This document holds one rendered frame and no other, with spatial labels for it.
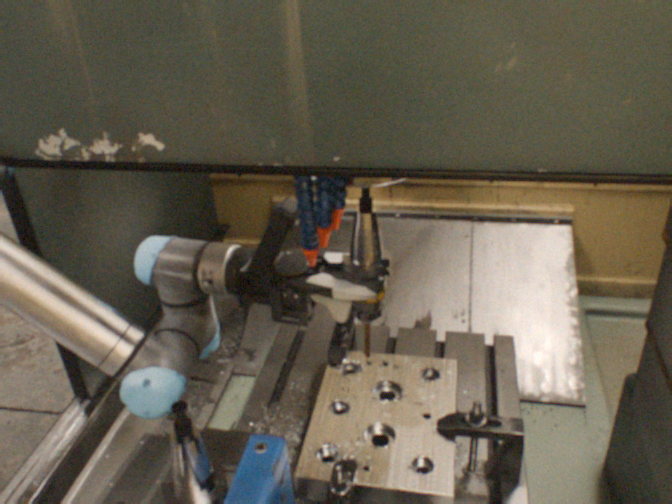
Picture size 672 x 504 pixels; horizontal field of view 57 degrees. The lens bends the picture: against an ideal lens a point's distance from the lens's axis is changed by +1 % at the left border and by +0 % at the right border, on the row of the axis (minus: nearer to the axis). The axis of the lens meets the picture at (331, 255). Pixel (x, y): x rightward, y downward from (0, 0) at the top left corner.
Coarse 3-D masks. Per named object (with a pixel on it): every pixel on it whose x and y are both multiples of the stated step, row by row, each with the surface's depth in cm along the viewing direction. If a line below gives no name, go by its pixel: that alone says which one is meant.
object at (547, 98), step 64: (0, 0) 37; (64, 0) 36; (128, 0) 35; (192, 0) 35; (256, 0) 34; (320, 0) 33; (384, 0) 33; (448, 0) 32; (512, 0) 31; (576, 0) 31; (640, 0) 30; (0, 64) 39; (64, 64) 38; (128, 64) 37; (192, 64) 36; (256, 64) 36; (320, 64) 35; (384, 64) 34; (448, 64) 34; (512, 64) 33; (576, 64) 32; (640, 64) 32; (0, 128) 41; (64, 128) 40; (128, 128) 40; (192, 128) 39; (256, 128) 38; (320, 128) 37; (384, 128) 36; (448, 128) 35; (512, 128) 35; (576, 128) 34; (640, 128) 33
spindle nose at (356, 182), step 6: (348, 180) 66; (354, 180) 65; (360, 180) 65; (366, 180) 65; (372, 180) 65; (378, 180) 66; (384, 180) 66; (390, 180) 66; (396, 180) 66; (402, 180) 67; (348, 186) 66; (354, 186) 66; (360, 186) 66; (366, 186) 66; (372, 186) 66
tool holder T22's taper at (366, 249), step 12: (360, 216) 75; (372, 216) 75; (360, 228) 75; (372, 228) 75; (360, 240) 76; (372, 240) 76; (360, 252) 77; (372, 252) 77; (360, 264) 77; (372, 264) 77
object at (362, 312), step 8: (352, 304) 83; (360, 304) 81; (368, 304) 81; (376, 304) 81; (352, 312) 83; (360, 312) 81; (368, 312) 81; (376, 312) 82; (360, 320) 82; (368, 320) 82
